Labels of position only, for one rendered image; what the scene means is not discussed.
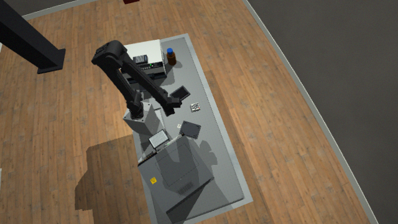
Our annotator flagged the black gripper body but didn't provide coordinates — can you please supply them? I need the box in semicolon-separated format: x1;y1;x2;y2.
163;109;175;117

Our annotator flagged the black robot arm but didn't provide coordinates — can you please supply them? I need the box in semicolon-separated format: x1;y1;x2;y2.
91;40;182;119

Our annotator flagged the brown bottle with blue cap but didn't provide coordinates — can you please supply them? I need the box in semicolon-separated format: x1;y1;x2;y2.
167;48;177;65

